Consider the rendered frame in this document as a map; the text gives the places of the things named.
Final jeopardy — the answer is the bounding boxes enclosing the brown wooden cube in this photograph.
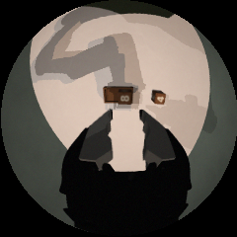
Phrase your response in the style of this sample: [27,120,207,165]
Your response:
[151,90,166,105]
[118,89,131,105]

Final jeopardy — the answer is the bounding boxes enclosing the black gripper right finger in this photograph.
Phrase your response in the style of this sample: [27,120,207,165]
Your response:
[139,110,192,190]

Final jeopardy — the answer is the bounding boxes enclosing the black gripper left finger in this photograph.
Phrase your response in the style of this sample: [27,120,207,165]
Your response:
[59,109,113,195]

